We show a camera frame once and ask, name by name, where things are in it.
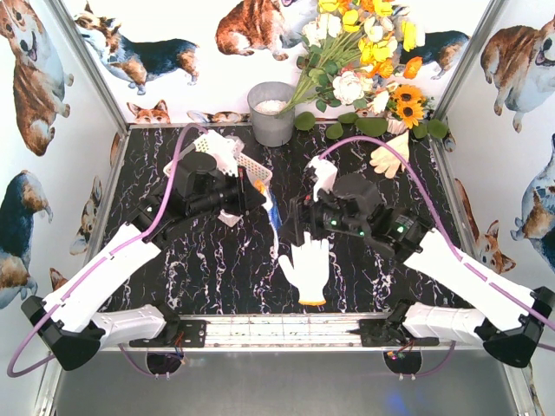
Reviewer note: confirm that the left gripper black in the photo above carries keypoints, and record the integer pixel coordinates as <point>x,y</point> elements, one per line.
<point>242,196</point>

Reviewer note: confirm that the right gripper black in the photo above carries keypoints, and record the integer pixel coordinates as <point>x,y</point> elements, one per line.
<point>297,217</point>

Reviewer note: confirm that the blue dotted knit glove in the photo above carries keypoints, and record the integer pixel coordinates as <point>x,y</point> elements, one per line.
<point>273,215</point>

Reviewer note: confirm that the white glove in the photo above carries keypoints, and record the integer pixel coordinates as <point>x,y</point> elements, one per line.
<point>308,270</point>

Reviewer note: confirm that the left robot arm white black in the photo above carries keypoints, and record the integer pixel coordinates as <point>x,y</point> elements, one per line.
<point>69,321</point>

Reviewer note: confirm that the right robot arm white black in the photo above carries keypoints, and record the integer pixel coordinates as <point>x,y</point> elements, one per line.
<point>504,318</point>

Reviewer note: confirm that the white plastic storage basket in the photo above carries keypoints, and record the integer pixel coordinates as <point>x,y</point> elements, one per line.
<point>197,188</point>

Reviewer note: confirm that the grey metal bucket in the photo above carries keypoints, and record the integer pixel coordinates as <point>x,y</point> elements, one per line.
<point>271,118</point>

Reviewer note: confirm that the cream leather glove back right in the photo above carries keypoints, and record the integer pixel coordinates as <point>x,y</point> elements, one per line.
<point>385,162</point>

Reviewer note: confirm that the sunflower bunch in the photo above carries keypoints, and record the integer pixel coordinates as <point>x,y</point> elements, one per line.
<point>408,104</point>

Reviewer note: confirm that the artificial flower bouquet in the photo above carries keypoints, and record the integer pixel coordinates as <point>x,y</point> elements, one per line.
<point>352,49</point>

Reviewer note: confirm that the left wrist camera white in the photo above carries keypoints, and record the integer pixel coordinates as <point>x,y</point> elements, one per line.
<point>225,151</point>

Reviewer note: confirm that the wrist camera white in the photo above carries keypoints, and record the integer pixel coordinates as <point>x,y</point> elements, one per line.
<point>225,151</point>
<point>323,175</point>

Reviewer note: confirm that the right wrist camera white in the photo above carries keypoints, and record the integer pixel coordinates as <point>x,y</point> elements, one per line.
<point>323,175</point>

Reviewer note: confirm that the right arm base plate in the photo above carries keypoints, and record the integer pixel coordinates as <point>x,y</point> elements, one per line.
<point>389,332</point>

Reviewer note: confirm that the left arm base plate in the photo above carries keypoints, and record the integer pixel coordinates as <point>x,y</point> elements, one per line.
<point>189,333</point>

